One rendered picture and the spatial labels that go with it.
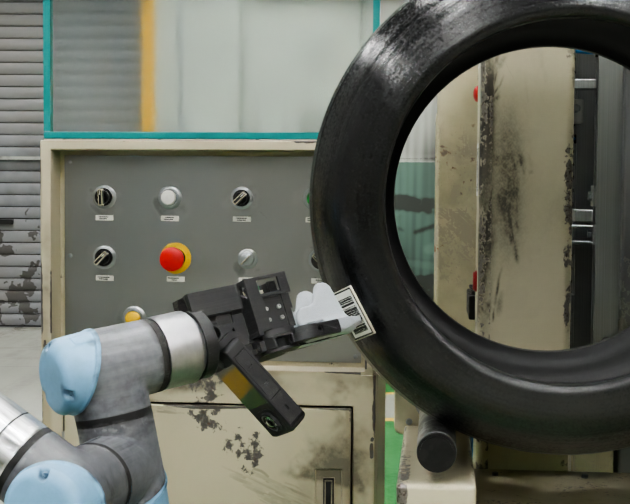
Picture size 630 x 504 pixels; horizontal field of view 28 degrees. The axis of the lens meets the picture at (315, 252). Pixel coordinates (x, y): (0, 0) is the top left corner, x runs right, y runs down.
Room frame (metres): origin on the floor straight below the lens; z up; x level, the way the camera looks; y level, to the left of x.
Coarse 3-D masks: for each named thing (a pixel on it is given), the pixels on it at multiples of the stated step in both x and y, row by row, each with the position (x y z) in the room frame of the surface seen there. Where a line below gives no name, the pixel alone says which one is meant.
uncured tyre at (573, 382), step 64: (448, 0) 1.38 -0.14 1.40; (512, 0) 1.36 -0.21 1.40; (576, 0) 1.35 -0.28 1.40; (384, 64) 1.38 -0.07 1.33; (448, 64) 1.39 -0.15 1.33; (320, 128) 1.45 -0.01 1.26; (384, 128) 1.37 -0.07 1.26; (320, 192) 1.41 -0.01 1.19; (384, 192) 1.37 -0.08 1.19; (320, 256) 1.42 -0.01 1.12; (384, 256) 1.37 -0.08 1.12; (384, 320) 1.38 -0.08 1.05; (448, 320) 1.64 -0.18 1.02; (448, 384) 1.37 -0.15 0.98; (512, 384) 1.36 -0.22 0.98; (576, 384) 1.37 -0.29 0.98; (512, 448) 1.42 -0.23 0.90; (576, 448) 1.39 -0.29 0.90
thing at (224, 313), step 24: (216, 288) 1.29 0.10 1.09; (240, 288) 1.30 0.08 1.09; (264, 288) 1.32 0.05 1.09; (288, 288) 1.32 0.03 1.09; (192, 312) 1.27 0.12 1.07; (216, 312) 1.28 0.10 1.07; (240, 312) 1.30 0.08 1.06; (264, 312) 1.29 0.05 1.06; (288, 312) 1.32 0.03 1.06; (216, 336) 1.25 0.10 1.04; (240, 336) 1.29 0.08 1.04; (264, 336) 1.29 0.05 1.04; (216, 360) 1.25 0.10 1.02; (264, 360) 1.34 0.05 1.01
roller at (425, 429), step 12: (420, 420) 1.52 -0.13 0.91; (432, 420) 1.46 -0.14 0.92; (420, 432) 1.43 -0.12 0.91; (432, 432) 1.39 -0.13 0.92; (444, 432) 1.39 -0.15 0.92; (420, 444) 1.38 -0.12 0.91; (432, 444) 1.38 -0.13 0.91; (444, 444) 1.38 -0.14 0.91; (420, 456) 1.38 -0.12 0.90; (432, 456) 1.38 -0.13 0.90; (444, 456) 1.38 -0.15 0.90; (432, 468) 1.38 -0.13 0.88; (444, 468) 1.38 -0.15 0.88
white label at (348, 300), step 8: (344, 288) 1.39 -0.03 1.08; (352, 288) 1.39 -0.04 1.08; (336, 296) 1.41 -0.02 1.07; (344, 296) 1.40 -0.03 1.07; (352, 296) 1.39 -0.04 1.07; (344, 304) 1.40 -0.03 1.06; (352, 304) 1.39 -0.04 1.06; (360, 304) 1.38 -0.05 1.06; (344, 312) 1.41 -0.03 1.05; (352, 312) 1.40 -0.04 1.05; (360, 312) 1.39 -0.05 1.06; (368, 320) 1.38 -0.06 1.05; (360, 328) 1.40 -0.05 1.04; (368, 328) 1.39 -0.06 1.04; (360, 336) 1.40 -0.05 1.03
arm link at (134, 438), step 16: (128, 416) 1.18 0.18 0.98; (144, 416) 1.20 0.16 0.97; (80, 432) 1.19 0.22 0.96; (96, 432) 1.18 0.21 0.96; (112, 432) 1.18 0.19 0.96; (128, 432) 1.18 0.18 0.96; (144, 432) 1.19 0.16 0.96; (112, 448) 1.14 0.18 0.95; (128, 448) 1.16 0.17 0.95; (144, 448) 1.19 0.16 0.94; (128, 464) 1.14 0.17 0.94; (144, 464) 1.17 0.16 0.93; (160, 464) 1.21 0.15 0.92; (144, 480) 1.16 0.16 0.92; (160, 480) 1.20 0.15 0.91; (144, 496) 1.18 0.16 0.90; (160, 496) 1.19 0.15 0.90
